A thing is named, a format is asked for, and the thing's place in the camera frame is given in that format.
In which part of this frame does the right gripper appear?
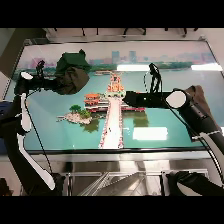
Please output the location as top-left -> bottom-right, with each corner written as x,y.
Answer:
132,90 -> 165,109

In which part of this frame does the olive brown garment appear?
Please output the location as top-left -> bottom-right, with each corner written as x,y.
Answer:
53,66 -> 90,96

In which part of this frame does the dark green garment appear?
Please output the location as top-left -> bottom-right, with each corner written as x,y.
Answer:
54,49 -> 92,76

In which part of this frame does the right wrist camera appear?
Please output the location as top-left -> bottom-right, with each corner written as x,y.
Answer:
147,62 -> 163,94

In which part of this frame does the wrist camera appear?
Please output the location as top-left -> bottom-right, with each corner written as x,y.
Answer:
147,62 -> 163,94
35,59 -> 47,80

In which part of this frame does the black cable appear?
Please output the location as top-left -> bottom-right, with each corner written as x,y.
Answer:
23,94 -> 54,176
165,99 -> 224,184

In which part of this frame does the silver frame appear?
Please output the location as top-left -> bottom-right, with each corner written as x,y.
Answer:
0,150 -> 224,197

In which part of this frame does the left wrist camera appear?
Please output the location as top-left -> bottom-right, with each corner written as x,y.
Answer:
35,59 -> 47,80

